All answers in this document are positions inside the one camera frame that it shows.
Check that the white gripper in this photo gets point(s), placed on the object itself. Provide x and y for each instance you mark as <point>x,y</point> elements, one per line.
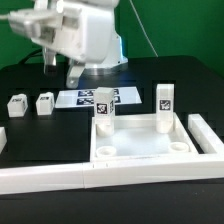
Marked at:
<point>81,30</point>

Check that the white square table top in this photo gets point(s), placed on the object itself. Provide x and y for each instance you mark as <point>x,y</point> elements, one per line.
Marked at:
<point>135,137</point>

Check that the white plate with fiducial tags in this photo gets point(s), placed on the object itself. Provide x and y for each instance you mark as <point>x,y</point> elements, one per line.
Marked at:
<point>84,97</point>

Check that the white L-shaped obstacle fence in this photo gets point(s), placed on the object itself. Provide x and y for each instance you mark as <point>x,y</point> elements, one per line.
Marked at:
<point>209,163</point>

